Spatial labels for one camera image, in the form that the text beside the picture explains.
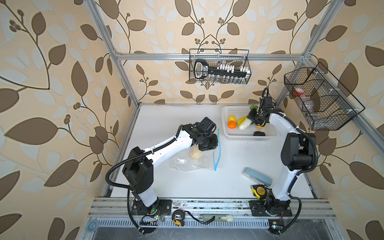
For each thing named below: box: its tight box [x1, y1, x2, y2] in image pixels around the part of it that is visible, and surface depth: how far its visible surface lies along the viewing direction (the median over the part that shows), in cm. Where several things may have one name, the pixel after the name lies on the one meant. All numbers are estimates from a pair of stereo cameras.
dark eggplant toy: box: [253, 131, 266, 136], surface depth 99 cm
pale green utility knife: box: [202, 214, 234, 222], surface depth 72 cm
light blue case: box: [242, 167, 273, 186], surface depth 83 cm
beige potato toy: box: [190, 143, 203, 161], surface depth 89 cm
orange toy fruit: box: [227, 120, 237, 129], surface depth 106 cm
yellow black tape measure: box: [251, 184, 268, 200], surface depth 79 cm
